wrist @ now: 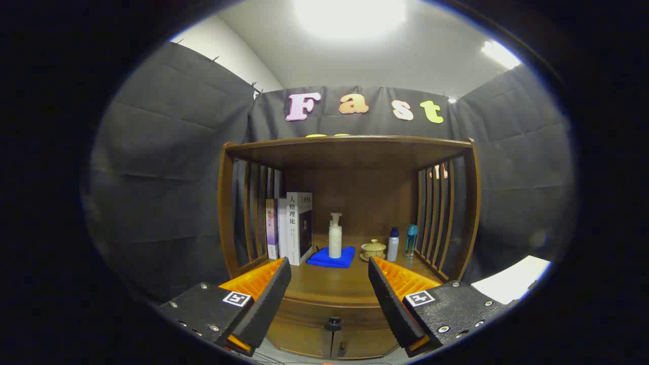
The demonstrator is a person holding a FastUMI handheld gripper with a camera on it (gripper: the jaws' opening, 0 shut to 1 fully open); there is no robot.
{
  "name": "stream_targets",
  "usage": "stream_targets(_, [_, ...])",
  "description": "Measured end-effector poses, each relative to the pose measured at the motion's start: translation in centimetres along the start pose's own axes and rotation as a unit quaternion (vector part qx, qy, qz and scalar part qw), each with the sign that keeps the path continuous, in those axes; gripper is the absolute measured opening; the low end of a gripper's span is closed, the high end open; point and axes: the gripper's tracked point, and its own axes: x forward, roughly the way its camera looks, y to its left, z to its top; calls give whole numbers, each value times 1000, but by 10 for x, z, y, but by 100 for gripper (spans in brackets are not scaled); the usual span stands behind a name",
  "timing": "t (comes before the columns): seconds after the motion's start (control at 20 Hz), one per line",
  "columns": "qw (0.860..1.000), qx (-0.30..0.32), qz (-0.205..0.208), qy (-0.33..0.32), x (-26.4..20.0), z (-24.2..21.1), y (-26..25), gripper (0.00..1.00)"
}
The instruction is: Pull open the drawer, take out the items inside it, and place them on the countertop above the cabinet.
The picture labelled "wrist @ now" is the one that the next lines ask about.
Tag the black drawer knob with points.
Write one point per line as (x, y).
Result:
(333, 323)

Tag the blue folded cloth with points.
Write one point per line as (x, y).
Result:
(319, 259)

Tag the round ceiling light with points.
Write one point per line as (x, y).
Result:
(350, 17)

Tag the white pump bottle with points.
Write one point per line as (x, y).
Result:
(335, 241)

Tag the thin white book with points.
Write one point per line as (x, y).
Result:
(282, 228)

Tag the brown wooden cabinet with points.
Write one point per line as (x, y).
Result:
(355, 203)

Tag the thick white book dark cover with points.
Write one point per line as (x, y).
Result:
(296, 228)

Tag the beige lidded teacup with saucer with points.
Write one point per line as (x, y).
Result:
(373, 250)

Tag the wooden cabinet door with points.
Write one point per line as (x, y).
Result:
(370, 347)
(299, 342)

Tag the long ceiling light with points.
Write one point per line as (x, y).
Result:
(499, 53)

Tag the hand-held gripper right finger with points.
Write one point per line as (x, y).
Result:
(389, 299)

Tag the wooden drawer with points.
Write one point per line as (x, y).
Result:
(314, 312)

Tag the wooden countertop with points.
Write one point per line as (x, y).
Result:
(329, 284)

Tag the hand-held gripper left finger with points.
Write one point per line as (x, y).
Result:
(271, 299)

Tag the teal clear bottle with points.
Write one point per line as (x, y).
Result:
(410, 243)

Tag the white drawer unit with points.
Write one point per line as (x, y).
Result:
(512, 279)

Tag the white bottle blue cap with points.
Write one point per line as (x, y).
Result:
(393, 248)

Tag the purple book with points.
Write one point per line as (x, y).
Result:
(272, 228)

